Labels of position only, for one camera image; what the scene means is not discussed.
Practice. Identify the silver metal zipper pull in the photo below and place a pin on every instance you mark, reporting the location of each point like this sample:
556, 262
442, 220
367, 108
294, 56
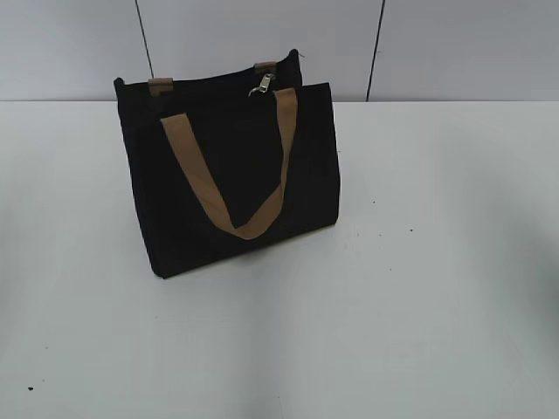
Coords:
263, 85

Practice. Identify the black tote bag tan handles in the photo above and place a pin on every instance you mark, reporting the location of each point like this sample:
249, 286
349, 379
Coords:
216, 173

